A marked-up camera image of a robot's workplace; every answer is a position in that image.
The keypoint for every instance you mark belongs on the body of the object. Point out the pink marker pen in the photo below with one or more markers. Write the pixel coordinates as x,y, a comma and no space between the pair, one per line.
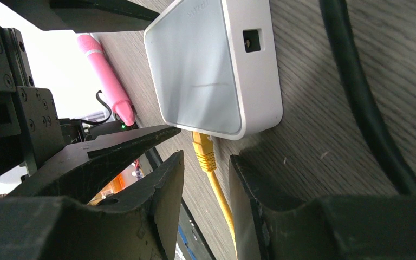
117,98

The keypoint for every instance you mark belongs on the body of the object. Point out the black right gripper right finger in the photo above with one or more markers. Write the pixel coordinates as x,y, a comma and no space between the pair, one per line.
269,224

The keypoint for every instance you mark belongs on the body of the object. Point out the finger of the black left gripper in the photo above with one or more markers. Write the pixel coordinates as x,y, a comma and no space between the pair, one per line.
84,16
82,170

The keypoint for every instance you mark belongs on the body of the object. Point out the small white grey hub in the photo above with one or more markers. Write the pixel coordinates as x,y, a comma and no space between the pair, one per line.
214,67

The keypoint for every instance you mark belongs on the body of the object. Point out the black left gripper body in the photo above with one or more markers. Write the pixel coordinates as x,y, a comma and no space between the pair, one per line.
30,132

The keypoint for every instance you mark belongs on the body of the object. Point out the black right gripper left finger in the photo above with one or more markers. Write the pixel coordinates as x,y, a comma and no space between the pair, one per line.
140,222

